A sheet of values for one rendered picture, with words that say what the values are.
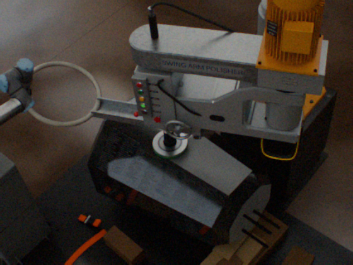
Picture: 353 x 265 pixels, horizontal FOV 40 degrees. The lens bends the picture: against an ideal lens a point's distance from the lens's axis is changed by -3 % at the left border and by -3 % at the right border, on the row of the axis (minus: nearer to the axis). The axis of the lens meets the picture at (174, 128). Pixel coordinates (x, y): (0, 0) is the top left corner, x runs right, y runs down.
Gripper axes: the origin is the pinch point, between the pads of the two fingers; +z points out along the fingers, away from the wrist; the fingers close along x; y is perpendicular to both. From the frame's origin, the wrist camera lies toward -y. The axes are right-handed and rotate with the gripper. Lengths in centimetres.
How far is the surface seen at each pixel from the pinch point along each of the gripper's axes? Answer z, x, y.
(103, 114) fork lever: -11, 45, 20
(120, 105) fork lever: -12, 56, 14
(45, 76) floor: 143, 36, -136
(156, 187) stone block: 16, 78, 56
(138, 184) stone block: 24, 70, 49
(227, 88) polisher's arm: -71, 94, 47
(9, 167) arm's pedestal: 34.8, -8.3, 26.2
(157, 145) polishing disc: -1, 78, 36
